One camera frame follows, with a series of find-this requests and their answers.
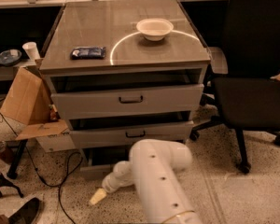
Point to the grey middle drawer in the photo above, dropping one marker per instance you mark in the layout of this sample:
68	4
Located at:
128	135

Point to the brown cup on floor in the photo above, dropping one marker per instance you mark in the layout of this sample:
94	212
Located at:
6	154

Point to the white paper cup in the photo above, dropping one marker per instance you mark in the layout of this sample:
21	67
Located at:
31	50

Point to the white box under cardboard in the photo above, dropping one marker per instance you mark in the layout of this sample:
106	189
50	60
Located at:
56	142

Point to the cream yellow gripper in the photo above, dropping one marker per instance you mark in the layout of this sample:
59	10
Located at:
110	185

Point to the blue snack packet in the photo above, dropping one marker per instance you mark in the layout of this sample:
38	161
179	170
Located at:
85	53

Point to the grey bottom drawer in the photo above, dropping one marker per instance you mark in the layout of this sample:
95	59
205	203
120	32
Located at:
99	161

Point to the black shoe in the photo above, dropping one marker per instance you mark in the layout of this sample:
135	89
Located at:
27	213

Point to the brown cardboard box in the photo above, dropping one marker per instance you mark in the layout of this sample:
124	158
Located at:
28	102

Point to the grey drawer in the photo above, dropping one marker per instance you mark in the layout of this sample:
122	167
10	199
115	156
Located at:
127	102
99	161
128	135

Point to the black office chair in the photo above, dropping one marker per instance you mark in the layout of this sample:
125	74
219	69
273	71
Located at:
246	81

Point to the dark blue plate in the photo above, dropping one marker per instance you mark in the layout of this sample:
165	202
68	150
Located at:
10	57

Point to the white paper bowl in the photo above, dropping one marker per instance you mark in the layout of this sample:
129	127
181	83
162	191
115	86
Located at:
154	29

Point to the black grabber tool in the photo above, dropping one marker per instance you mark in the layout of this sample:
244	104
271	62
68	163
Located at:
6	183

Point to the grey top drawer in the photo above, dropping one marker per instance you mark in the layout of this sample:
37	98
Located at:
127	102

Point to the grey three-drawer cabinet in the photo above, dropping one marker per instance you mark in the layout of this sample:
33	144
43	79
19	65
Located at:
130	62

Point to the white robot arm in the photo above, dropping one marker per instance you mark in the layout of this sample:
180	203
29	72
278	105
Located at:
151	168

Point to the black table leg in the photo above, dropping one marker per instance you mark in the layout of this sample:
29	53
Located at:
17	148

